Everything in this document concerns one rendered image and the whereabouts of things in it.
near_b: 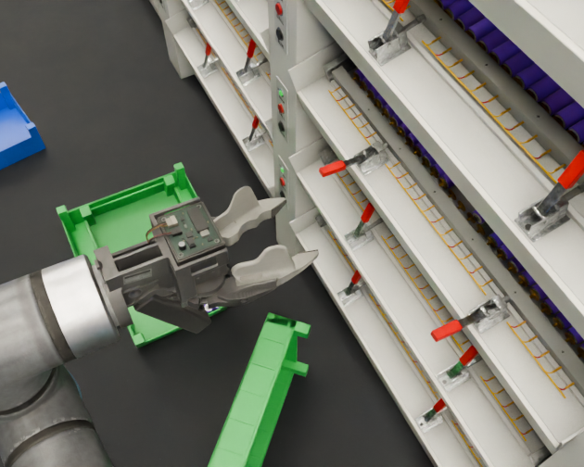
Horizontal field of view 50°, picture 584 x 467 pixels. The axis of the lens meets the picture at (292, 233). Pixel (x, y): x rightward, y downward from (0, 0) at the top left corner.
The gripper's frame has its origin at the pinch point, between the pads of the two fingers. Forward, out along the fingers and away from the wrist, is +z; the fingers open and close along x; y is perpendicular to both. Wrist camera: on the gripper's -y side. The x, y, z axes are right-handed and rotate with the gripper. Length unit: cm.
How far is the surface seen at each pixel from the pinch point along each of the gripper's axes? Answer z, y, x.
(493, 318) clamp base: 18.5, -8.7, -15.4
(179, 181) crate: 4, -61, 63
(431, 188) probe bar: 21.6, -6.7, 2.6
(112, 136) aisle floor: -6, -66, 88
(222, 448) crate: -13.1, -45.6, -4.3
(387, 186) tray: 18.7, -10.2, 7.5
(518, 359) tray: 18.8, -10.2, -20.4
